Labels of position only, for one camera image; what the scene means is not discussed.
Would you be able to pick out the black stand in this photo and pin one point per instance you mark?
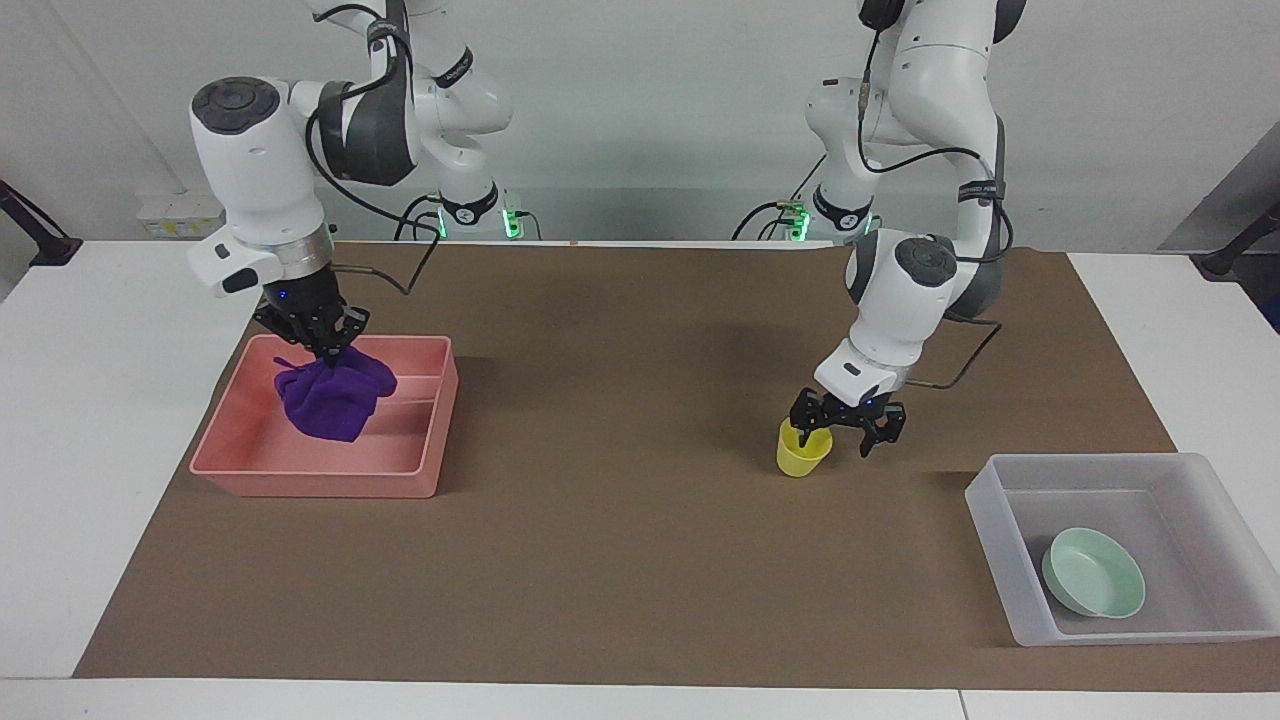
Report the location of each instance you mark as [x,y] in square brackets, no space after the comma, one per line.
[45,240]
[1230,255]

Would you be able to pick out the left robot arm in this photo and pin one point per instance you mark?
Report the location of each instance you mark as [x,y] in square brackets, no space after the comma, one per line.
[905,300]

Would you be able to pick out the light green bowl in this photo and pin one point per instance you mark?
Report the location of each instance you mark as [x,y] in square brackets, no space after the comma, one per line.
[1095,575]

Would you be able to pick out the clear plastic box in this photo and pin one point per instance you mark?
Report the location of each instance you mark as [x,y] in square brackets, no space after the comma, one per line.
[1000,545]

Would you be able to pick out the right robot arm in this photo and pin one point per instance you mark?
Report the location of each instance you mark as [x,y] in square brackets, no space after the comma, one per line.
[255,170]

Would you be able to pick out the yellow plastic cup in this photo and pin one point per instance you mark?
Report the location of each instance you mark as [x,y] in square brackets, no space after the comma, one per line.
[800,460]

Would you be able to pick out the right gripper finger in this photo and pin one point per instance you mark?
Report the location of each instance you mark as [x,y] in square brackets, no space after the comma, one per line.
[352,325]
[285,326]

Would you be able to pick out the pink plastic tray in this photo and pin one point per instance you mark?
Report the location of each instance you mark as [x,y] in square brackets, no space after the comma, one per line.
[405,470]

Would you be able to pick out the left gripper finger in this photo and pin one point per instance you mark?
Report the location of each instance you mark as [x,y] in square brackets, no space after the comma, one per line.
[888,422]
[808,415]

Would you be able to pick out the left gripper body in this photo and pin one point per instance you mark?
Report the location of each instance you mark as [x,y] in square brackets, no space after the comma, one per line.
[853,411]

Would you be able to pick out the white wall socket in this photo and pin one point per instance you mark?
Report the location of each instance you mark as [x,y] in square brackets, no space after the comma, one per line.
[180,217]

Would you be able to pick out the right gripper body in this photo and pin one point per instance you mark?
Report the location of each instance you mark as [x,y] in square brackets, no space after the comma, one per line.
[303,296]

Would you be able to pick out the purple cloth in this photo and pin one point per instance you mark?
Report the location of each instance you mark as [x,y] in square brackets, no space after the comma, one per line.
[335,400]

